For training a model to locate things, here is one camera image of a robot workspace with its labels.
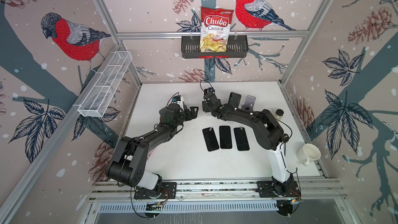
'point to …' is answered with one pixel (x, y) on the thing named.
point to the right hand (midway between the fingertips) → (207, 102)
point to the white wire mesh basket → (95, 101)
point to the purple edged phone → (210, 139)
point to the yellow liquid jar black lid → (279, 114)
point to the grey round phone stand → (250, 103)
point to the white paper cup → (308, 152)
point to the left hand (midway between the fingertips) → (196, 106)
